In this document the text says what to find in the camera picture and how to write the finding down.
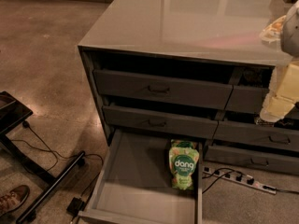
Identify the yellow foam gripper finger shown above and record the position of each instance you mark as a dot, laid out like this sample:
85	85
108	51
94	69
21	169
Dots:
283	92

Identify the green dang rice chip bag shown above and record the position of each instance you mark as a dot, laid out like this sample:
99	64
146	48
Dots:
183	158

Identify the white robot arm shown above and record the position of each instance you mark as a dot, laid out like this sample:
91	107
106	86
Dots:
289	37

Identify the top right grey drawer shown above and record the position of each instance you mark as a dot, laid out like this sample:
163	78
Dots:
246	99

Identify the grey drawer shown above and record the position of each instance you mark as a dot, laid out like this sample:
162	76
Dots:
253	159
159	121
246	99
170	90
257	135

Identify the middle right grey drawer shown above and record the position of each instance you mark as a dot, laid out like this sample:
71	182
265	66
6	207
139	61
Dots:
257	135

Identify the clear object on counter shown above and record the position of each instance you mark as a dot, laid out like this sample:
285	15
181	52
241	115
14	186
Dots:
271	33

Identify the bottom right grey drawer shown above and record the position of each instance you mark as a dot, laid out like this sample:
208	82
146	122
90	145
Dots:
253	159

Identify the grey drawer cabinet counter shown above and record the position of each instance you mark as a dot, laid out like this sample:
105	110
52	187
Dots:
208	40

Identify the middle left grey drawer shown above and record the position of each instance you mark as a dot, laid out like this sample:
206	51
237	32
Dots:
159	121

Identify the open bottom left drawer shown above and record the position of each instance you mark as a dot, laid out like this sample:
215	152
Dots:
134	186

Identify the top left grey drawer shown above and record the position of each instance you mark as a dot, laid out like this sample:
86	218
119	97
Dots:
170	90

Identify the white power strip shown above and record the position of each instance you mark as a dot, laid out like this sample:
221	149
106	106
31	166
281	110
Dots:
238	178

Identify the black power adapter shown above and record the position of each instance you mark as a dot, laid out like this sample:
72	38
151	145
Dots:
75	206

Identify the black metal stand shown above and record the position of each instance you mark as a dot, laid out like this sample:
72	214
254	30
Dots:
13	113

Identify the brown shoe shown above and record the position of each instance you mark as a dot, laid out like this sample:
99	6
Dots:
14	199

